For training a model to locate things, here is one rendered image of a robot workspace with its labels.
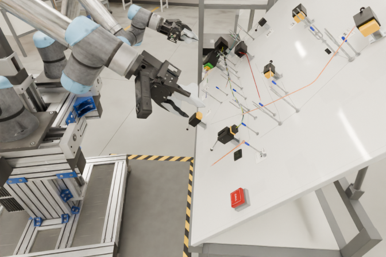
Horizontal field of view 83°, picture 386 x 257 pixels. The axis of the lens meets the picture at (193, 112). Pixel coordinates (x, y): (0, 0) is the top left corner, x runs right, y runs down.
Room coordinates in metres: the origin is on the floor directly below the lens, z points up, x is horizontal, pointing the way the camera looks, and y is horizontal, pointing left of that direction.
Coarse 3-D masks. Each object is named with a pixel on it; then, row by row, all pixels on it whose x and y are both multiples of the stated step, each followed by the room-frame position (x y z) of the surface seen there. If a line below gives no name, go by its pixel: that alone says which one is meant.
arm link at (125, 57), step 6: (120, 48) 0.49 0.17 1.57; (126, 48) 0.50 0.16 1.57; (132, 48) 0.51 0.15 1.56; (120, 54) 0.48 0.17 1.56; (126, 54) 0.48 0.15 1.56; (132, 54) 0.49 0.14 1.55; (138, 54) 0.52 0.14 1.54; (114, 60) 0.47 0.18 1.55; (120, 60) 0.47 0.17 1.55; (126, 60) 0.48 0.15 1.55; (132, 60) 0.48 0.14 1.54; (114, 66) 0.47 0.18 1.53; (120, 66) 0.47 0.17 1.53; (126, 66) 0.47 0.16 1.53; (120, 72) 0.47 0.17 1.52; (126, 72) 0.48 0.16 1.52
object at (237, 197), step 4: (240, 188) 0.41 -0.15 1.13; (232, 192) 0.41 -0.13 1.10; (236, 192) 0.40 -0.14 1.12; (240, 192) 0.39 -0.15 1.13; (232, 196) 0.40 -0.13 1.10; (236, 196) 0.39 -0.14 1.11; (240, 196) 0.38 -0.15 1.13; (232, 200) 0.38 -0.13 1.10; (236, 200) 0.38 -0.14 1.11; (240, 200) 0.37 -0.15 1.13; (244, 200) 0.37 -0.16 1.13; (232, 204) 0.37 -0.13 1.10; (236, 204) 0.36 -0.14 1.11; (240, 204) 0.36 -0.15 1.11
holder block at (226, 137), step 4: (224, 128) 0.65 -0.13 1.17; (228, 128) 0.65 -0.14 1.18; (220, 132) 0.65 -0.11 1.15; (228, 132) 0.63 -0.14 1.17; (220, 136) 0.63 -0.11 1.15; (224, 136) 0.62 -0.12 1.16; (228, 136) 0.62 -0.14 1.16; (220, 140) 0.62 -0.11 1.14; (224, 140) 0.62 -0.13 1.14; (228, 140) 0.62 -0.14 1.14; (224, 144) 0.62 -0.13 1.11
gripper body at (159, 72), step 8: (144, 56) 0.53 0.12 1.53; (152, 56) 0.54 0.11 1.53; (136, 64) 0.48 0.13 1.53; (144, 64) 0.51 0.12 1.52; (152, 64) 0.52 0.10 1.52; (160, 64) 0.53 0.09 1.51; (168, 64) 0.53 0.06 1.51; (128, 72) 0.47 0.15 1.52; (136, 72) 0.49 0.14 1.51; (152, 72) 0.50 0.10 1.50; (160, 72) 0.49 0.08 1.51; (168, 72) 0.52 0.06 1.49; (176, 72) 0.52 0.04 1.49; (152, 80) 0.48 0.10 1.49; (160, 80) 0.47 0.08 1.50; (168, 80) 0.50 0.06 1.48; (176, 80) 0.51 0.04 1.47; (152, 88) 0.47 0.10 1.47; (160, 88) 0.46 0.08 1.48; (152, 96) 0.48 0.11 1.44; (160, 96) 0.47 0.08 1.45
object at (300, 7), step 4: (300, 4) 0.99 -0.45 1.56; (300, 8) 0.96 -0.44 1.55; (304, 8) 0.99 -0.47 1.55; (292, 12) 0.99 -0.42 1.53; (296, 12) 0.96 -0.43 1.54; (304, 12) 0.96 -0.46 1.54; (292, 16) 0.97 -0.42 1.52; (308, 20) 0.97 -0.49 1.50; (312, 20) 0.97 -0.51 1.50; (304, 28) 0.98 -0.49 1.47
